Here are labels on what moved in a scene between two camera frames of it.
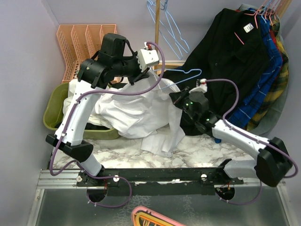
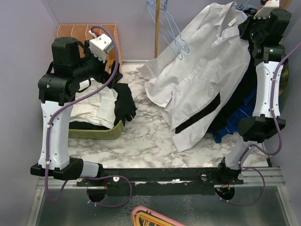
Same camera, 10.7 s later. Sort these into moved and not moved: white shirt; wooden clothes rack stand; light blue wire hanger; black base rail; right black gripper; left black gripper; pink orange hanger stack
Moved: white shirt; light blue wire hanger; left black gripper; right black gripper
Not moved: wooden clothes rack stand; black base rail; pink orange hanger stack
